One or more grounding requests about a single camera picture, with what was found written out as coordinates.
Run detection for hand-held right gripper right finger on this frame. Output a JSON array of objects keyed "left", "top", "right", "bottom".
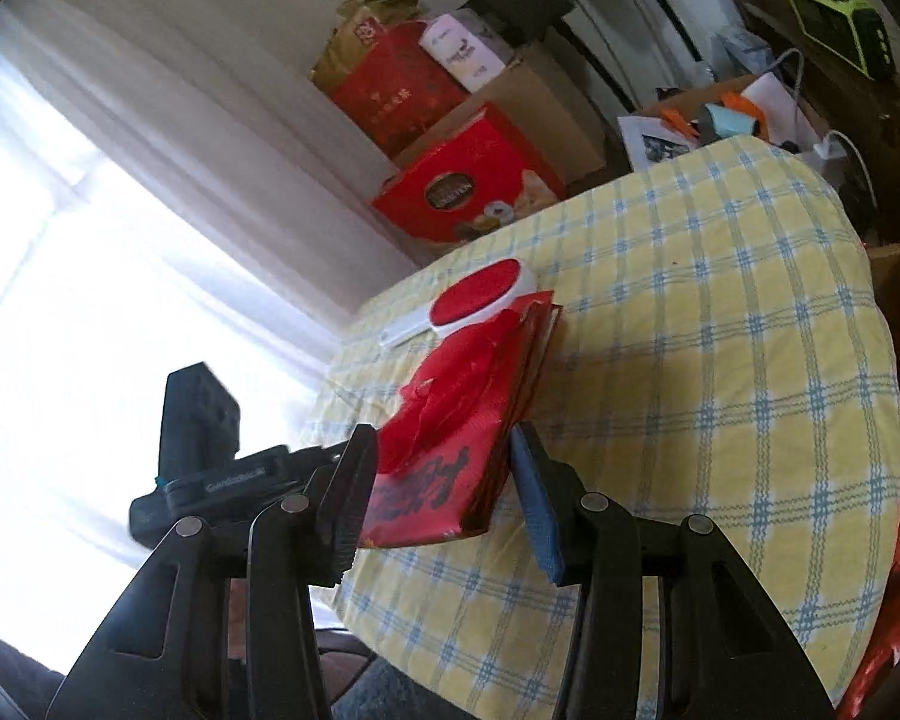
[{"left": 509, "top": 423, "right": 845, "bottom": 720}]

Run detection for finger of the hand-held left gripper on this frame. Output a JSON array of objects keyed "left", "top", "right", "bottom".
[{"left": 284, "top": 443, "right": 347, "bottom": 495}]

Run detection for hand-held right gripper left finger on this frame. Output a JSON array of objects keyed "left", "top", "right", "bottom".
[{"left": 45, "top": 424, "right": 380, "bottom": 720}]

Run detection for red foil calligraphy bag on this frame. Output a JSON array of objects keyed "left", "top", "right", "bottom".
[{"left": 358, "top": 298, "right": 566, "bottom": 551}]

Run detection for grey fleece cloth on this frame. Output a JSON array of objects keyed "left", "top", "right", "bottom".
[{"left": 328, "top": 658, "right": 572, "bottom": 720}]

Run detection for yellow checked tablecloth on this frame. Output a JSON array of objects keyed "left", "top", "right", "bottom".
[{"left": 300, "top": 136, "right": 900, "bottom": 707}]

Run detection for red white lint brush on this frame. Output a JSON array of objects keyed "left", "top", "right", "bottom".
[{"left": 378, "top": 258, "right": 536, "bottom": 350}]

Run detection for white curtain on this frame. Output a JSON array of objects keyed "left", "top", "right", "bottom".
[{"left": 0, "top": 0, "right": 421, "bottom": 616}]

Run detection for red cookie gift box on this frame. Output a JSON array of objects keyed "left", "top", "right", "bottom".
[{"left": 370, "top": 101, "right": 568, "bottom": 245}]

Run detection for red tea gift box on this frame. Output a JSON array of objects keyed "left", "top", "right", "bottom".
[{"left": 330, "top": 21, "right": 470, "bottom": 159}]

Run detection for cardboard box with papers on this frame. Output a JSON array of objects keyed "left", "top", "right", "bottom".
[{"left": 616, "top": 75, "right": 805, "bottom": 174}]

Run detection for large closed cardboard box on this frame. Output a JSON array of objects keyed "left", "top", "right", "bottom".
[{"left": 394, "top": 60, "right": 609, "bottom": 189}]

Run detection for white purple packet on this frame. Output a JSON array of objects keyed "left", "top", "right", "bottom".
[{"left": 418, "top": 13, "right": 508, "bottom": 92}]

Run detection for gold paper bag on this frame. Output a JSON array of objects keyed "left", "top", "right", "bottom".
[{"left": 310, "top": 0, "right": 425, "bottom": 92}]

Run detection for black speaker stand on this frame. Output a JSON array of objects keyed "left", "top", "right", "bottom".
[
  {"left": 554, "top": 7, "right": 639, "bottom": 110},
  {"left": 644, "top": 0, "right": 703, "bottom": 62}
]

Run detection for grey device box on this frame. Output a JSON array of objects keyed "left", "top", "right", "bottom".
[{"left": 715, "top": 30, "right": 778, "bottom": 77}]

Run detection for green black portable radio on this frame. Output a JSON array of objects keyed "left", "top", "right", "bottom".
[{"left": 784, "top": 0, "right": 896, "bottom": 83}]

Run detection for white charger cable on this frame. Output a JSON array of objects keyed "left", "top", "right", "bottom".
[{"left": 776, "top": 49, "right": 880, "bottom": 227}]

